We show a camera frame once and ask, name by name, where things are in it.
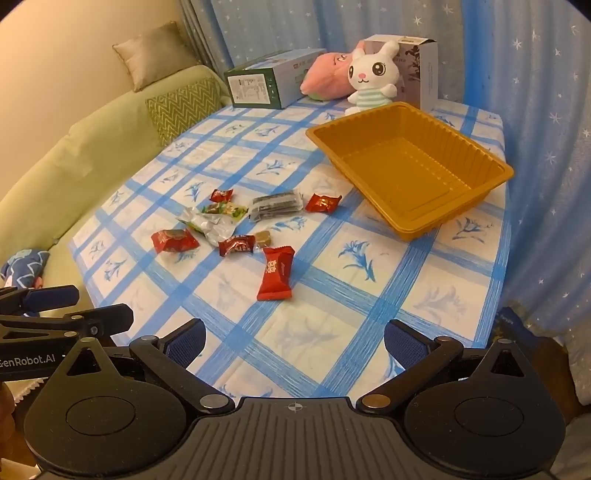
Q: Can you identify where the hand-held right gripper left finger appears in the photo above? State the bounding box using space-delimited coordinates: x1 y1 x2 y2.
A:
51 318 236 416

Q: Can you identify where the beige cushion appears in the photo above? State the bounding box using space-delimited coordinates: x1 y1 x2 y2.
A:
112 21 204 92

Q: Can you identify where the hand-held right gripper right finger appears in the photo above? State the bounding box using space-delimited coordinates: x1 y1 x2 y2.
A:
356 318 542 416

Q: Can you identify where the white rabbit plush toy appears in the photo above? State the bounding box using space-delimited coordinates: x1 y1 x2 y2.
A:
344 39 400 116

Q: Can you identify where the light green sofa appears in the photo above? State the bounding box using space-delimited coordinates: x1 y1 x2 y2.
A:
0 65 232 296

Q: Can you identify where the white floral print box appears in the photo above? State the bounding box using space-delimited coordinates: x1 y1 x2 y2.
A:
363 33 439 114

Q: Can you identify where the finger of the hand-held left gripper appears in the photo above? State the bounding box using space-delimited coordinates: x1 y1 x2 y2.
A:
0 285 80 317
0 304 134 344

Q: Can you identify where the yellow plastic tray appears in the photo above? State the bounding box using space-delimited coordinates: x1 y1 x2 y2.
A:
305 102 515 241

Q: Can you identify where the dark red candy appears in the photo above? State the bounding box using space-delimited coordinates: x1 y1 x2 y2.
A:
218 234 256 258

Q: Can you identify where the green zigzag cushion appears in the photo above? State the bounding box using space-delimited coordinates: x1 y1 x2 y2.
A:
145 78 227 147

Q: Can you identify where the tall red candy packet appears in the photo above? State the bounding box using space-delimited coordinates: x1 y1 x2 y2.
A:
257 246 295 302

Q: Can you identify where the green candy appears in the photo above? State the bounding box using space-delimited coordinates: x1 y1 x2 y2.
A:
201 202 249 220

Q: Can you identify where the silver foil packet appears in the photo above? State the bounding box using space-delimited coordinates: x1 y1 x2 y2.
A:
178 205 241 247

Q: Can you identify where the clear packet of dark bar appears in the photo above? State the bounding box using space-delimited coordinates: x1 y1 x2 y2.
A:
248 189 303 222

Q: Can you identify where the pink plush toy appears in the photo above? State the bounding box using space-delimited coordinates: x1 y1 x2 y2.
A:
300 41 365 101

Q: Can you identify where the blue printed bag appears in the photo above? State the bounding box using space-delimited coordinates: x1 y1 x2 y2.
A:
489 307 568 356

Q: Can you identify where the green and white cardboard box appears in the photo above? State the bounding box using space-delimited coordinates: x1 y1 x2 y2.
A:
224 48 328 110

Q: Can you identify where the wide red candy packet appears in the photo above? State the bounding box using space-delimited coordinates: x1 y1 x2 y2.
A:
151 228 199 254

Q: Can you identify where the blue star curtain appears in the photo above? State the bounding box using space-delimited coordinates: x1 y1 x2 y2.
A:
178 0 591 342

